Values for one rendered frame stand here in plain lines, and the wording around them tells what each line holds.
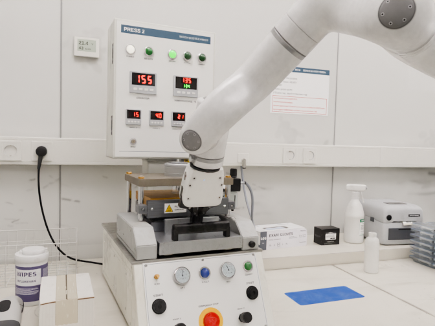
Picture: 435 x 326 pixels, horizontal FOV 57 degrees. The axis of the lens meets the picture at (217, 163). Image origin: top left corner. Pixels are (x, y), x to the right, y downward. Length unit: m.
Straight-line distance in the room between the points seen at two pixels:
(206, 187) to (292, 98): 0.98
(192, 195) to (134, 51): 0.52
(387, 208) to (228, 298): 0.99
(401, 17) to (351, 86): 1.36
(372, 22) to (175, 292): 0.69
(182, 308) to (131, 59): 0.73
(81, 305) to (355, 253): 1.07
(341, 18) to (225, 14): 1.05
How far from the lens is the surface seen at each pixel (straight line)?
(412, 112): 2.27
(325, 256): 1.63
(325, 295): 1.33
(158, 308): 0.97
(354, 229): 1.82
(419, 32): 0.72
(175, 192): 1.16
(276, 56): 0.84
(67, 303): 1.04
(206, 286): 1.02
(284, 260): 1.54
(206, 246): 1.02
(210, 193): 0.99
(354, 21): 0.75
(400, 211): 1.87
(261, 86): 0.86
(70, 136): 1.62
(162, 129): 1.29
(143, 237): 0.99
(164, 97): 1.29
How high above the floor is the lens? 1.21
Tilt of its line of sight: 3 degrees down
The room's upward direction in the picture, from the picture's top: 2 degrees clockwise
